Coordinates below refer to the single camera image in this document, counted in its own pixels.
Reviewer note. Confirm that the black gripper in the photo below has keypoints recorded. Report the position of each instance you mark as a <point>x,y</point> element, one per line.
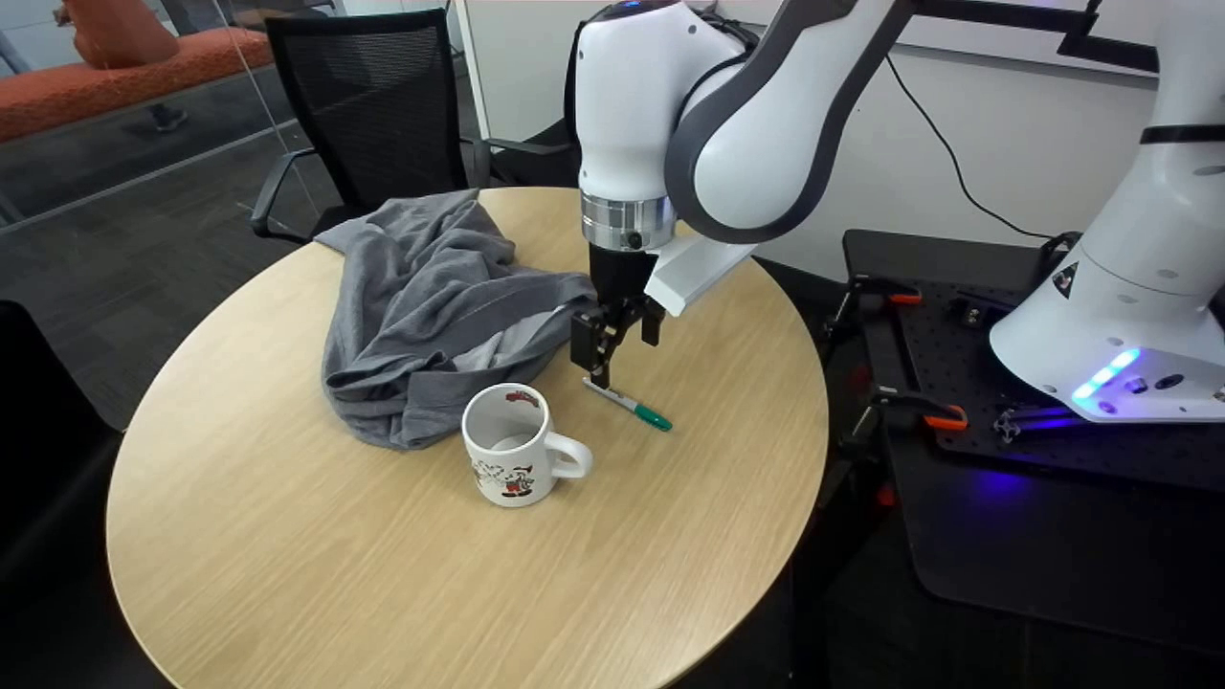
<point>621,272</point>

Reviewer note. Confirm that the green marker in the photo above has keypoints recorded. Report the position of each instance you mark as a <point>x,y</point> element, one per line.
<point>628,403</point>

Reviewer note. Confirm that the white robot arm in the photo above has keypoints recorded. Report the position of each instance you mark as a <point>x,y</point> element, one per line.
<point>1151,292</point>

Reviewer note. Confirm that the white mug with print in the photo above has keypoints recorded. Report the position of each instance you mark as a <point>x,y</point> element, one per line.
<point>512,444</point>

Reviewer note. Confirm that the grey cloth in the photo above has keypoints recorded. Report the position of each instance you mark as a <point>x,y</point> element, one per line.
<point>424,318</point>

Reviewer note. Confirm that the orange black clamp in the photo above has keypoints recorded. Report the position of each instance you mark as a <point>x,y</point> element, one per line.
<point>882,300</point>
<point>924,410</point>

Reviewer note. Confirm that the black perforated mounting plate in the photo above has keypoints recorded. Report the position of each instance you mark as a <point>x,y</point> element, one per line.
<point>942,359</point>

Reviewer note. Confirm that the black office chair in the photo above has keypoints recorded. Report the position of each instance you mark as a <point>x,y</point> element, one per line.
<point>376,100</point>

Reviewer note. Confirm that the black robot stand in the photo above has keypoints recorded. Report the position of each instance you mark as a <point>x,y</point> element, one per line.
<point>1046,559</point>

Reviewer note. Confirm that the orange sofa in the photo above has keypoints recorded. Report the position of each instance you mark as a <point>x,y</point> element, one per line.
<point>115,79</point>

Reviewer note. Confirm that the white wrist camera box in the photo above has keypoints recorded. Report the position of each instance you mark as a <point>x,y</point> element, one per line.
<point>693,269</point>

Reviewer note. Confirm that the black angular wall frame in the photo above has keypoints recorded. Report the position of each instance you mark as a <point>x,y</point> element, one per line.
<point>1021,17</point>

